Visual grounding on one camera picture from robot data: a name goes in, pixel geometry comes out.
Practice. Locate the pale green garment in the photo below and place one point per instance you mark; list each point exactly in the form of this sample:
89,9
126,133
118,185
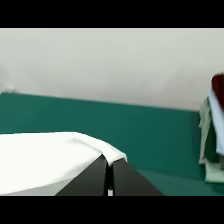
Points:
209,146

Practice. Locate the white shirt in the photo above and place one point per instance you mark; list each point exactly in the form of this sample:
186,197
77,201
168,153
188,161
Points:
43,160

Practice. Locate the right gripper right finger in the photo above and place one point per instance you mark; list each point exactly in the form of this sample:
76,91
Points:
133,181

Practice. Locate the dark red garment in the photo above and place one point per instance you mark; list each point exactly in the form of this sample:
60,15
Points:
219,86

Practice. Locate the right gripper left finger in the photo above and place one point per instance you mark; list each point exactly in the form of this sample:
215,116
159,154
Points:
90,181

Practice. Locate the light blue garment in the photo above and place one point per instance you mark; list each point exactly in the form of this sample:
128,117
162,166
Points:
217,123

